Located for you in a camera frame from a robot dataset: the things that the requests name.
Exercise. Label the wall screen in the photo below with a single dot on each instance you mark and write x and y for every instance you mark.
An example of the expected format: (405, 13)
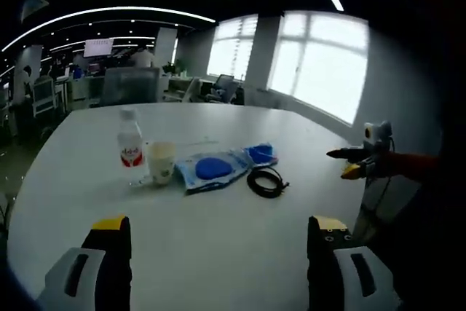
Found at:
(98, 47)

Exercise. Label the potted plant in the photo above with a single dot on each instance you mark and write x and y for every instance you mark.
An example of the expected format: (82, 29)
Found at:
(174, 68)

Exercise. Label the white paper cup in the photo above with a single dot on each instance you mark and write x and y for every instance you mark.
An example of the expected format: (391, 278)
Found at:
(160, 165)

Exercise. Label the large window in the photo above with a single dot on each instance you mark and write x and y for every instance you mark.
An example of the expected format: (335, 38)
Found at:
(320, 67)

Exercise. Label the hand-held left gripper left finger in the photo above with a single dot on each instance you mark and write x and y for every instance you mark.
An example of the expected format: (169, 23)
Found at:
(91, 274)

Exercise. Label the window with blinds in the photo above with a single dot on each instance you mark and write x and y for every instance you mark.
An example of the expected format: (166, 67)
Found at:
(231, 49)

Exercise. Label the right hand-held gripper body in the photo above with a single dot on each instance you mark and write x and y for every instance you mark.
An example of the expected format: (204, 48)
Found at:
(376, 132)

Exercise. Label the black office chair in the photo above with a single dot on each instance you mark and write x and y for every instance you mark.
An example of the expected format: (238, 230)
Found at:
(225, 87)

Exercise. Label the clear water bottle red label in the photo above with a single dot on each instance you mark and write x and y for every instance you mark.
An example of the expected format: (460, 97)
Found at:
(130, 143)

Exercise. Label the wet wipes packet blue lid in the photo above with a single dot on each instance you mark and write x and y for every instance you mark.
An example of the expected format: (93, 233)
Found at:
(211, 169)

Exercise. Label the blue tissue packet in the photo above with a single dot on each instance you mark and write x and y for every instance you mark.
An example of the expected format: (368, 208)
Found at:
(260, 152)

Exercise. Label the white office chair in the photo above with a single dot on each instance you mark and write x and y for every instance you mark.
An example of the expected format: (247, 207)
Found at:
(192, 90)

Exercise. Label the white pillar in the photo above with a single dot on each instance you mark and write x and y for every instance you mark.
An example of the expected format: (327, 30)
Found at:
(166, 49)

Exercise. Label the curved ceiling light strip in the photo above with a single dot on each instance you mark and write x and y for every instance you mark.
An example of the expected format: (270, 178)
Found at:
(109, 9)

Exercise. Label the ceiling air conditioner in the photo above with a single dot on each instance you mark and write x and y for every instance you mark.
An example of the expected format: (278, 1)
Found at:
(34, 7)

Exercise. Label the grey mesh chair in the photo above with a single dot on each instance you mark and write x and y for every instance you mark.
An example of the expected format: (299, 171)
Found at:
(129, 87)

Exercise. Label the white table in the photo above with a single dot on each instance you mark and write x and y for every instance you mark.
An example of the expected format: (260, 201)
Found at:
(218, 216)

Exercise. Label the white frame chair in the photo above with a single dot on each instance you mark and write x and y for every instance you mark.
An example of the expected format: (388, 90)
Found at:
(43, 98)

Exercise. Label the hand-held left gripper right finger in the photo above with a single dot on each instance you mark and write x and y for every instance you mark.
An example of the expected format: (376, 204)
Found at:
(327, 274)

